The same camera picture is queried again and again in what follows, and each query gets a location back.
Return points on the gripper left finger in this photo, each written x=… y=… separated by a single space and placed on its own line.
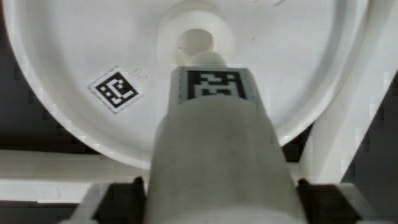
x=112 y=204

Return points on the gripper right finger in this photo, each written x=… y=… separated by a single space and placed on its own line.
x=334 y=204

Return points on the white cylindrical table leg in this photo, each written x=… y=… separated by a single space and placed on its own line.
x=220 y=181

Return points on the white round table top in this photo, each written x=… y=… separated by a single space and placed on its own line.
x=97 y=49

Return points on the white front fence bar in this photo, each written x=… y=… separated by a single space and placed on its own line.
x=48 y=177

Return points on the white fence bar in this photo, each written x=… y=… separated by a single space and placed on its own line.
x=48 y=177
x=343 y=123

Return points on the white right fence bar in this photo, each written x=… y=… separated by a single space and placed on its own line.
x=343 y=123

